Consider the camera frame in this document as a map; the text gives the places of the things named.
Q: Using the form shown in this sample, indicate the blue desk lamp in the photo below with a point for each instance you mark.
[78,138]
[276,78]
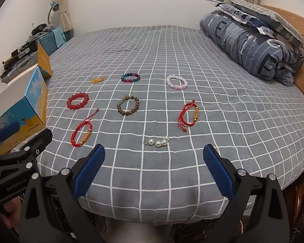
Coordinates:
[54,6]

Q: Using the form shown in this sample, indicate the grey checked pillow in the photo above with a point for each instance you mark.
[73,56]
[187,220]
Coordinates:
[268,15]

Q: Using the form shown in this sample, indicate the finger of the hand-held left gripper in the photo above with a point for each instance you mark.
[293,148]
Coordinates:
[38,141]
[7,131]

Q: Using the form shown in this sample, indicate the pile of dark clutter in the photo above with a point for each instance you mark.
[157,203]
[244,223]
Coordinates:
[20,50]

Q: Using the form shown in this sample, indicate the black device on suitcase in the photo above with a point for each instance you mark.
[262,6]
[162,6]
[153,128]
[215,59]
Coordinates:
[40,28]

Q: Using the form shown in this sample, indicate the pearl bead pin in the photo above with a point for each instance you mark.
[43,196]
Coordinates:
[158,143]

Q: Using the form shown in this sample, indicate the grey suitcase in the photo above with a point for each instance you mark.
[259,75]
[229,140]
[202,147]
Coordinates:
[20,64]

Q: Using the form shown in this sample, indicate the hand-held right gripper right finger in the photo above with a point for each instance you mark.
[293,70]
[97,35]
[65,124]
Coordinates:
[217,172]

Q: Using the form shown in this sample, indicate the teal suitcase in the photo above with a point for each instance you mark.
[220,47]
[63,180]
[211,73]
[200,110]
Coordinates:
[48,43]

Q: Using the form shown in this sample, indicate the grey checked bed sheet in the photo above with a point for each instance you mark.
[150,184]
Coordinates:
[154,50]

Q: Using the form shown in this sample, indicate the blue and yellow cardboard box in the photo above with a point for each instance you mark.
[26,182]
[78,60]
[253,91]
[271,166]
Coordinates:
[27,106]

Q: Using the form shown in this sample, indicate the folded printed blue cloth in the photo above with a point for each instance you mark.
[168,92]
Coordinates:
[233,12]

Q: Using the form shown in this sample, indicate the person's left hand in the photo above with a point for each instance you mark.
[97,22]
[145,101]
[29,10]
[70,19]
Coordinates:
[11,215]

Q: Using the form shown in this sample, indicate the light blue cloth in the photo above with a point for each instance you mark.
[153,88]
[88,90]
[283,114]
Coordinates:
[59,36]

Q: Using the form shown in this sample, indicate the folded blue printed quilt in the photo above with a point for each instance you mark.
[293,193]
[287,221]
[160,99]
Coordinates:
[243,45]

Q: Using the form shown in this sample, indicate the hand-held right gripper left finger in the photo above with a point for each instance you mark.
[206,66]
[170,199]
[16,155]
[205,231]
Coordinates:
[88,172]

